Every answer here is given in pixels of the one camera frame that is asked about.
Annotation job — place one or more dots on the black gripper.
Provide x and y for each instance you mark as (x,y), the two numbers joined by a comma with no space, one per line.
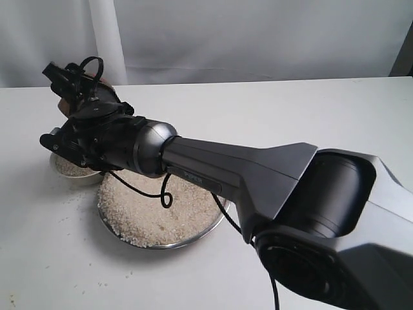
(106,131)

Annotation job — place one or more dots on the brown wooden cup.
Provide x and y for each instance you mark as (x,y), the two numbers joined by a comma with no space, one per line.
(103,91)

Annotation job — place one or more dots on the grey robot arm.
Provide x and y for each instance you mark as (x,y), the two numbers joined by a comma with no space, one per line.
(330,225)

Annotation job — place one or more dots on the small cream ceramic bowl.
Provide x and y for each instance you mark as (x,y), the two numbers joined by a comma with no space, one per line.
(75,175)

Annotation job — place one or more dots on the large steel rice plate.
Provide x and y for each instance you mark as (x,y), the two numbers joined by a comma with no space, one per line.
(129,206)

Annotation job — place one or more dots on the white curtain backdrop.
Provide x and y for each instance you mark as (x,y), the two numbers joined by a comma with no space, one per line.
(165,42)

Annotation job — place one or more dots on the dark post at right edge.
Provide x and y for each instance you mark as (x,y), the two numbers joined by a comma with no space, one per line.
(401,48)

